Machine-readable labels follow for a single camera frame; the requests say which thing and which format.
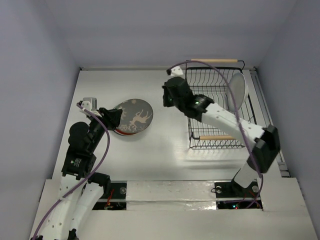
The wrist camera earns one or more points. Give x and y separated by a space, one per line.
175 71
88 103

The red and teal plate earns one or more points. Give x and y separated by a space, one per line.
125 132

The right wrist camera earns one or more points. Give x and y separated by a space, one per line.
175 71

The black wire dish rack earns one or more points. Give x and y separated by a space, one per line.
213 82

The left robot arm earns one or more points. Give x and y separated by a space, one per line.
81 186

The pale blue-grey plate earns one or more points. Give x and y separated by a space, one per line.
238 93

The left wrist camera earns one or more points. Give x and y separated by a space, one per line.
88 103

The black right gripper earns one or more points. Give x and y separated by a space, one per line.
166 92

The dark green marbled plate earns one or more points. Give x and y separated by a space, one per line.
137 115

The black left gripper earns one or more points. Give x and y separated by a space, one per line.
110 117

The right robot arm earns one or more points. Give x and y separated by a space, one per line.
262 143

